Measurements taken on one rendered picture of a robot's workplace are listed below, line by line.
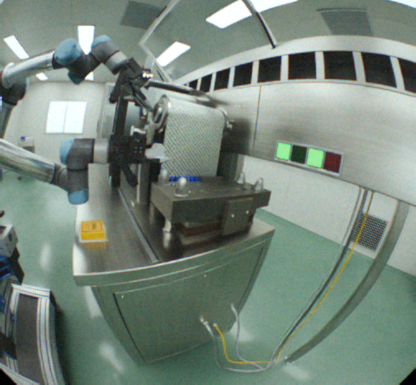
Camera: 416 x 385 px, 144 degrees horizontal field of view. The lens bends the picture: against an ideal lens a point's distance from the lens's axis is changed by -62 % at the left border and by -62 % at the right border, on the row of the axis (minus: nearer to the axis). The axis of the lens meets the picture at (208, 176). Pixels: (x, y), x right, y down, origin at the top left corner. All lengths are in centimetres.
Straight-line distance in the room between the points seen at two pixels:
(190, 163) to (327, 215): 263
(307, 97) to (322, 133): 13
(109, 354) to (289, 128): 147
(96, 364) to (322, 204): 325
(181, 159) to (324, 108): 51
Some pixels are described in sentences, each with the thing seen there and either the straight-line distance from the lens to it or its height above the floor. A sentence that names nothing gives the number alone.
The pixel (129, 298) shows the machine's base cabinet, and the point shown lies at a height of 79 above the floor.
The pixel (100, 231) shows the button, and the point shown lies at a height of 92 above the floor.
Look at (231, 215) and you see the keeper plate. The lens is 51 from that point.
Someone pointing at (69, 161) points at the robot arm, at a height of 109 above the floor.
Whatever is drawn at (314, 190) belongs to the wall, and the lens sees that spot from 303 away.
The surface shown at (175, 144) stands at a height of 115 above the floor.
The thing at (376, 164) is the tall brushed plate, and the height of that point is 121.
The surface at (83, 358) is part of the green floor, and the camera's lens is 129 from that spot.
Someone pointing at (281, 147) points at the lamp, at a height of 120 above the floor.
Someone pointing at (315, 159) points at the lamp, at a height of 118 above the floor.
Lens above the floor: 117
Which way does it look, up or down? 11 degrees down
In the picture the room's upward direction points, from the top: 9 degrees clockwise
